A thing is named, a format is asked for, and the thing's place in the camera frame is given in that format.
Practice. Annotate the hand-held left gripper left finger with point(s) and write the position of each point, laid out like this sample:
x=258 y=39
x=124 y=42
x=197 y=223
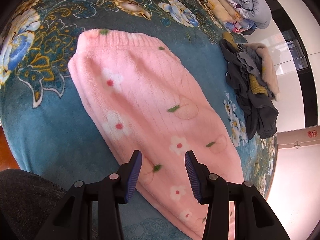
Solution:
x=132 y=180

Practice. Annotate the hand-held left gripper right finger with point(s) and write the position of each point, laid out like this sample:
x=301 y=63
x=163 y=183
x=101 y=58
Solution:
x=193 y=177

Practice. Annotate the pink fleece flowered pants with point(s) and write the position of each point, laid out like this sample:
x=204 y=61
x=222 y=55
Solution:
x=150 y=100

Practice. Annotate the dark grey garment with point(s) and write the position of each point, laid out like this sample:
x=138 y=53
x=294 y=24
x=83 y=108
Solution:
x=252 y=110

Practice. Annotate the person's leg in dark jeans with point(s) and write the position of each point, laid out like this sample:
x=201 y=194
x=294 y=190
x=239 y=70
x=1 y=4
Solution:
x=27 y=205

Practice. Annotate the teal floral bed blanket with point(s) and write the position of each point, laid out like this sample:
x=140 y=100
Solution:
x=50 y=110

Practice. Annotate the beige door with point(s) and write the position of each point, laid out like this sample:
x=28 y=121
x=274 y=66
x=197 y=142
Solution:
x=297 y=140

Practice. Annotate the mustard knit garment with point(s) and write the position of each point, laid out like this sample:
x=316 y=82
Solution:
x=257 y=86

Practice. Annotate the red door decoration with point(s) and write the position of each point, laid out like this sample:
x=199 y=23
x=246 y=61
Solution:
x=311 y=133

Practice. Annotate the light grey garment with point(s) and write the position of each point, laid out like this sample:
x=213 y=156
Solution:
x=246 y=60

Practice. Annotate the beige fluffy garment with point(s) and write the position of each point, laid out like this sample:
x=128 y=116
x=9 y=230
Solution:
x=268 y=65

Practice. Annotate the white wardrobe with black band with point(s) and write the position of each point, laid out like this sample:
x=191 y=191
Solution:
x=292 y=62

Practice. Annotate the folded blue floral blanket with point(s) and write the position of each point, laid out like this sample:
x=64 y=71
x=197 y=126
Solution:
x=240 y=27

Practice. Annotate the folded peach floral blanket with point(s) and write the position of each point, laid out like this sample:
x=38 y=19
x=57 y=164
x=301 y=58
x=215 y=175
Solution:
x=217 y=2

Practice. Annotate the folded grey-blue quilt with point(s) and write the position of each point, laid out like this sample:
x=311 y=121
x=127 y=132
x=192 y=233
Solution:
x=250 y=2

